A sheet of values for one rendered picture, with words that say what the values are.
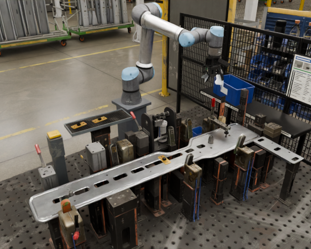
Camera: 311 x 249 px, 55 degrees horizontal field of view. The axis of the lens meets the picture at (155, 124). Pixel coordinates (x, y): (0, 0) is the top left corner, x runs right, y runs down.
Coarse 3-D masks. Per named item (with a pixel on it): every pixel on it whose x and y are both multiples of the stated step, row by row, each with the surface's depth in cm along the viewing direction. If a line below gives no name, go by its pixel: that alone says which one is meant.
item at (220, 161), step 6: (216, 162) 169; (222, 162) 167; (216, 168) 170; (222, 168) 166; (216, 174) 171; (222, 174) 168; (216, 180) 174; (222, 180) 170; (216, 186) 175; (222, 186) 174; (216, 192) 176; (222, 192) 174; (210, 198) 182; (216, 198) 179; (222, 198) 178; (216, 204) 178
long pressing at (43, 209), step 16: (240, 128) 198; (192, 144) 181; (208, 144) 181; (224, 144) 181; (144, 160) 167; (160, 160) 167; (176, 160) 167; (96, 176) 154; (112, 176) 154; (128, 176) 154; (144, 176) 154; (48, 192) 144; (64, 192) 144; (96, 192) 144; (112, 192) 144; (32, 208) 135; (48, 208) 134
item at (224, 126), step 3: (213, 117) 197; (213, 120) 193; (216, 120) 193; (213, 123) 193; (216, 123) 191; (219, 123) 190; (222, 123) 190; (219, 126) 189; (222, 126) 187; (225, 126) 186; (228, 126) 185; (225, 129) 185; (225, 132) 187; (228, 132) 187
